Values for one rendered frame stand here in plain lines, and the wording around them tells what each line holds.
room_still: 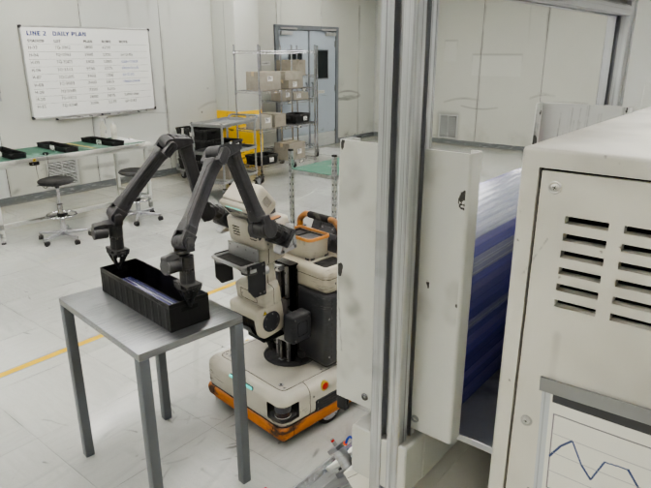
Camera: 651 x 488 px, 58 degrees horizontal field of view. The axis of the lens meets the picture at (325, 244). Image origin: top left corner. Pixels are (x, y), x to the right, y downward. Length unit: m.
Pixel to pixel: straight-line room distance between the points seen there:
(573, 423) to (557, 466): 0.05
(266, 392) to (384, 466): 2.16
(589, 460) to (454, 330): 0.17
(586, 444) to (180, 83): 8.95
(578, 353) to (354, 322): 0.25
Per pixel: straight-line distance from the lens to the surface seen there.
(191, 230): 2.20
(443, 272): 0.60
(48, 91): 8.26
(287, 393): 2.83
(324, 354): 2.95
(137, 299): 2.46
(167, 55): 9.22
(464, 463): 0.93
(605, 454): 0.63
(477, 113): 11.94
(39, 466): 3.14
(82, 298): 2.70
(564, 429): 0.64
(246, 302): 2.84
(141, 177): 2.62
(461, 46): 12.07
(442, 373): 0.65
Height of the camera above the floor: 1.80
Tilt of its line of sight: 18 degrees down
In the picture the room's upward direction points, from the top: straight up
